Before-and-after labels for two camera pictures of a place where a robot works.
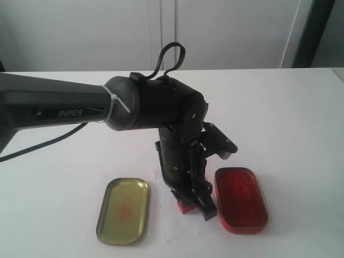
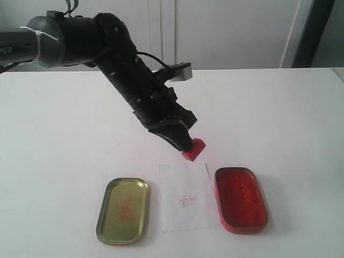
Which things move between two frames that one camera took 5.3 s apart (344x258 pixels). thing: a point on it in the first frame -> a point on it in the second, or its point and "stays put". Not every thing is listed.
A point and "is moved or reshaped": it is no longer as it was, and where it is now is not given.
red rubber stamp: (185, 209) is moved or reshaped
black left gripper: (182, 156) -> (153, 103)
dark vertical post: (320, 12) stays put
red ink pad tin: (241, 202) stays put
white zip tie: (113, 97) -> (37, 32)
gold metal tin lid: (123, 216) stays put
